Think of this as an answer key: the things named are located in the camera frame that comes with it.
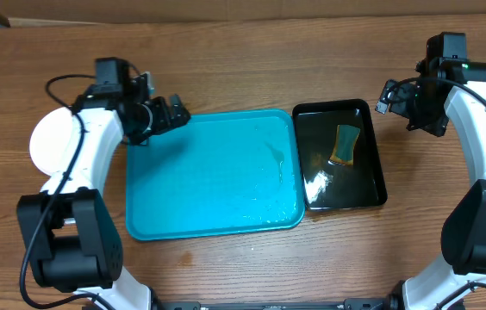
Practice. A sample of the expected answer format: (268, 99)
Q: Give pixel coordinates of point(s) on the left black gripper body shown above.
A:
(149, 120)

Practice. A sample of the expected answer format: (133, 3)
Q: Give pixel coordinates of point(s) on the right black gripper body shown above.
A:
(423, 110)

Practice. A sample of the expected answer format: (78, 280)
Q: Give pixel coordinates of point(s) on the yellow green scrub sponge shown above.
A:
(345, 141)

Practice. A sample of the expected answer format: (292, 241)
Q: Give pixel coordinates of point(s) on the white plate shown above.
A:
(49, 141)

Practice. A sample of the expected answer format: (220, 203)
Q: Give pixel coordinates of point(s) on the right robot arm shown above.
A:
(457, 91)

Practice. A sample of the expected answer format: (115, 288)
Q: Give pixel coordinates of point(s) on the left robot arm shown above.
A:
(73, 249)

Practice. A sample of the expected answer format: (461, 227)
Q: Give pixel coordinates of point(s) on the teal plastic tray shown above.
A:
(223, 173)

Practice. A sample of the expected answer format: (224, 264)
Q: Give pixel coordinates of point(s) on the black water tray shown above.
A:
(335, 186)

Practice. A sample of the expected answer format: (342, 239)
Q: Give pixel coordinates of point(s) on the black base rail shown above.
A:
(303, 305)

